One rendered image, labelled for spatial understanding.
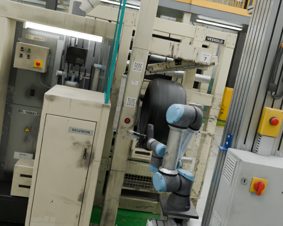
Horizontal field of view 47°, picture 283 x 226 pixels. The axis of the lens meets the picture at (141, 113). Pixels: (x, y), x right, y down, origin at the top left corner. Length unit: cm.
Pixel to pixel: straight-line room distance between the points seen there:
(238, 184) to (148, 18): 159
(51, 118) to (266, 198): 126
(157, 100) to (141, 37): 52
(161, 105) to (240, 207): 120
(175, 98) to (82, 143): 88
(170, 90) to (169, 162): 83
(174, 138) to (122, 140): 90
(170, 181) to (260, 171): 62
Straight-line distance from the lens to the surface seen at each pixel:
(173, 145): 193
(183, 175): 205
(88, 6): 296
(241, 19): 869
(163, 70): 309
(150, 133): 221
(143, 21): 267
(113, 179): 285
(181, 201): 210
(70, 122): 204
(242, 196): 158
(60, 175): 214
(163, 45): 295
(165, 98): 256
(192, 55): 301
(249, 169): 154
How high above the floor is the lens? 157
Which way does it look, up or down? 9 degrees down
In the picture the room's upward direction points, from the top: 11 degrees clockwise
